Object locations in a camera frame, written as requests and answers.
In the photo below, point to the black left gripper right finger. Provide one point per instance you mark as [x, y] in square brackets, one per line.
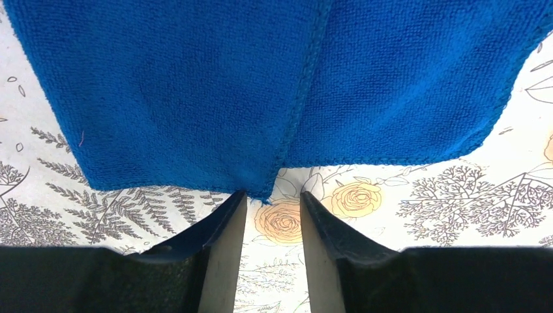
[348, 272]

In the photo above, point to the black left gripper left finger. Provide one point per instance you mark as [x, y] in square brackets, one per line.
[194, 271]

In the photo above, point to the blue towel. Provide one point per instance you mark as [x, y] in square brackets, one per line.
[221, 95]

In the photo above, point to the floral tablecloth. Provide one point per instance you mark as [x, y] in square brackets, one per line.
[500, 194]

